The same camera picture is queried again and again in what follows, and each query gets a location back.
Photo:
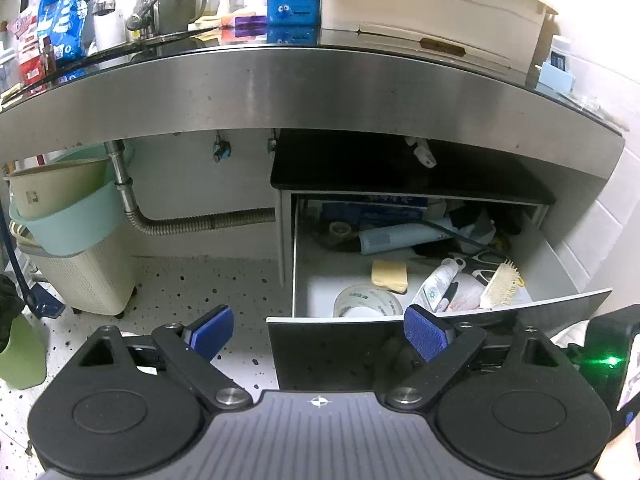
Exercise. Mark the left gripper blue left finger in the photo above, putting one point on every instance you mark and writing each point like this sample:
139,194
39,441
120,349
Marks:
208,335

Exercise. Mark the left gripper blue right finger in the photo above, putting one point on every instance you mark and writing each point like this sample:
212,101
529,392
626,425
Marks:
428,334

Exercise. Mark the grey pull-out drawer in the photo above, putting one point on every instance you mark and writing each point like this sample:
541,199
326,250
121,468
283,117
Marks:
312,350

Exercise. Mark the white cream tube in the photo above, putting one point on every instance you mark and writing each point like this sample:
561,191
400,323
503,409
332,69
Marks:
437,290

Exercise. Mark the yellow sponge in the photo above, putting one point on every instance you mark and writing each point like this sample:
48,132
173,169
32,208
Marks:
390,275

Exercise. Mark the roll of white tape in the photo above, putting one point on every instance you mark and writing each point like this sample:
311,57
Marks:
366,301

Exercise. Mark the cream hair brush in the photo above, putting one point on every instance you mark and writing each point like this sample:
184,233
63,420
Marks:
502,287

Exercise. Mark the light blue spray can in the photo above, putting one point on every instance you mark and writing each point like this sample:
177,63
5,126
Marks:
389,238

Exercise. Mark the cream laundry basket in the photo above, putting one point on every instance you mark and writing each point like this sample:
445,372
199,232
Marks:
100,280

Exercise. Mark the mint green plastic basin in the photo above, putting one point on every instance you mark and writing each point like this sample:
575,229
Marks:
85,223

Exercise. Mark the green plastic cup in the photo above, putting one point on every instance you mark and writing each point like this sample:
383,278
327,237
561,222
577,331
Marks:
23,361

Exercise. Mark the beige plastic basin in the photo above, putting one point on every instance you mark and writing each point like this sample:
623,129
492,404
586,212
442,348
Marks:
44,190

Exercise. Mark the steel countertop with black top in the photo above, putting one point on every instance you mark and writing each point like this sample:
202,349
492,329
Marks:
345,82

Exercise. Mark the light blue box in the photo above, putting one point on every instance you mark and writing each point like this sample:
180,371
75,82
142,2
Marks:
555,79

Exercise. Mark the purple soap box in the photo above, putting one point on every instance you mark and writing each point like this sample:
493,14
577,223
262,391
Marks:
250,25

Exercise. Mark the white mug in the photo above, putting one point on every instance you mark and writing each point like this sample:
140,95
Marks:
110,30

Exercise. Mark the beige plastic storage box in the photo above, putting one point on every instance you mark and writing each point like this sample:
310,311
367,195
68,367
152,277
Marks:
501,32

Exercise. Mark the olive green mug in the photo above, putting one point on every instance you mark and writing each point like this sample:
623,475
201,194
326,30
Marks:
176,15

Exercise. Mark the blue cookie monster box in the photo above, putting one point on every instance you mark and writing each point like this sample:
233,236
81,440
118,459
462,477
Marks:
293,12

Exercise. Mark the chrome sink faucet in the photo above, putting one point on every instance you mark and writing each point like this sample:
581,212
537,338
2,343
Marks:
138,14

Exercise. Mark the red snack package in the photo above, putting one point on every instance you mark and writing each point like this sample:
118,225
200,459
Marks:
29,58

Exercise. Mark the blue Oreo snack bag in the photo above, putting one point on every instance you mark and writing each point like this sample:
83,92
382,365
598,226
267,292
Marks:
63,21

